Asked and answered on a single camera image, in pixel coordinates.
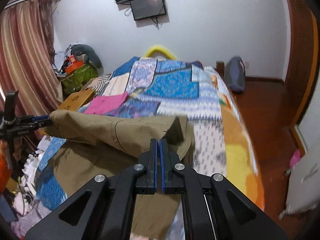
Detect olive brown pants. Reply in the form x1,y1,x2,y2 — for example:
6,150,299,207
44,109,196,240

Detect wooden cutout board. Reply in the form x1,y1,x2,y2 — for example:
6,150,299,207
57,88,95,111

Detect green patterned storage bag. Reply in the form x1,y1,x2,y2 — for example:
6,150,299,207
60,63,98,95

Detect striped pink curtain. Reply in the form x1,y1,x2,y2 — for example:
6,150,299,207
1,0,63,115

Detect folded pink cloth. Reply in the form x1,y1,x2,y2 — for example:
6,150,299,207
84,92,129,115

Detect orange box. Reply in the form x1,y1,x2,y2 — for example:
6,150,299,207
62,55,84,75

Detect grey plush toy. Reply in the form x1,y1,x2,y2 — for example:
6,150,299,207
71,44,103,69

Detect floor clutter pile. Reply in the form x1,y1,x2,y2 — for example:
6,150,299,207
0,134,53,238

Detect blue patchwork bedspread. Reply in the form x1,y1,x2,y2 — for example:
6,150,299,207
36,58,265,210

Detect grey blue bag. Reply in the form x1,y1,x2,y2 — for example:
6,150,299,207
223,56,246,93

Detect white cabinet with stickers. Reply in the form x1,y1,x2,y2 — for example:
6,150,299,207
278,80,320,221

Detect yellow curved headboard pillow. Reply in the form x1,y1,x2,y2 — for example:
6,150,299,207
145,45,177,60

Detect brown wooden door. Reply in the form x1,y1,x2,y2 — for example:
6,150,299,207
285,0,319,126

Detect small black wall monitor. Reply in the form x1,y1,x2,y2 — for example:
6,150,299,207
130,0,167,21

